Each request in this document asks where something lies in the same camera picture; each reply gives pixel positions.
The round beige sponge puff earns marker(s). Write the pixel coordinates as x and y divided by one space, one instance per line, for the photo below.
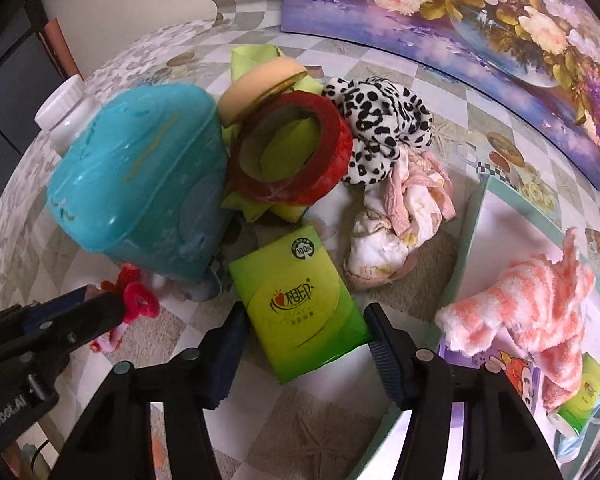
258 85

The red tape roll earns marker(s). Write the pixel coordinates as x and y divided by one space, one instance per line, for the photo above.
321 172

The red pink pipe cleaner toy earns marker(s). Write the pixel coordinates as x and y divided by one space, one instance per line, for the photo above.
138 299

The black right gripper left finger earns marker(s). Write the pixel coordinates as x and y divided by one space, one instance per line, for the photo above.
200 380

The black white leopard scrunchie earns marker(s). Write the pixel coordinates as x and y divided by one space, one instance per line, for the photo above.
383 118

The pink white fluffy towel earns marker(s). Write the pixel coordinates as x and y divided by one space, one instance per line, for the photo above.
539 303

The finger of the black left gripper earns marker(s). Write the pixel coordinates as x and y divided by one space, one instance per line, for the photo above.
24 318
67 332

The white plastic bottle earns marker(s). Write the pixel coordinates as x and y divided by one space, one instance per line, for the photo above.
66 113

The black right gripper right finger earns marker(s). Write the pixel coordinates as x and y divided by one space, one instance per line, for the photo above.
419 382

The floral painting canvas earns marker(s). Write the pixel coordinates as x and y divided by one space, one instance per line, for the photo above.
539 58

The purple cartoon tissue pack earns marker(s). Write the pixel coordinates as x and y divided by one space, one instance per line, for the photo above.
521 372

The teal plastic container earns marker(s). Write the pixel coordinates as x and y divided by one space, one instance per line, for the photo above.
144 183

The green tissue pack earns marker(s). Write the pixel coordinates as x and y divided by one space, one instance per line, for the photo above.
571 417
302 312

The pink white baby cloth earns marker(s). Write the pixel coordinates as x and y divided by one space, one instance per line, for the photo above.
401 213

